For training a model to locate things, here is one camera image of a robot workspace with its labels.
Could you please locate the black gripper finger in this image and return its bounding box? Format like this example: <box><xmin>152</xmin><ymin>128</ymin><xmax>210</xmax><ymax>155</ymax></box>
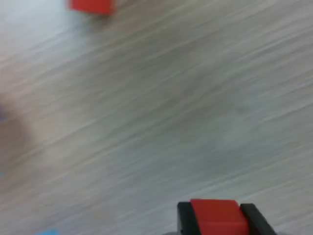
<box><xmin>177</xmin><ymin>202</ymin><xmax>203</xmax><ymax>235</ymax></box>
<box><xmin>239</xmin><ymin>203</ymin><xmax>278</xmax><ymax>235</ymax></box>

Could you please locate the red cube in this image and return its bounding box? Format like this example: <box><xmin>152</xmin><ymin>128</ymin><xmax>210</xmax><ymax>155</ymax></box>
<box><xmin>67</xmin><ymin>0</ymin><xmax>117</xmax><ymax>16</ymax></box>
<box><xmin>190</xmin><ymin>198</ymin><xmax>250</xmax><ymax>235</ymax></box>

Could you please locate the blue tape strip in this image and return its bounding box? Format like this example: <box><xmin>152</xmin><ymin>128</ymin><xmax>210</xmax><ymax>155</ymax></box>
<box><xmin>36</xmin><ymin>229</ymin><xmax>61</xmax><ymax>235</ymax></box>

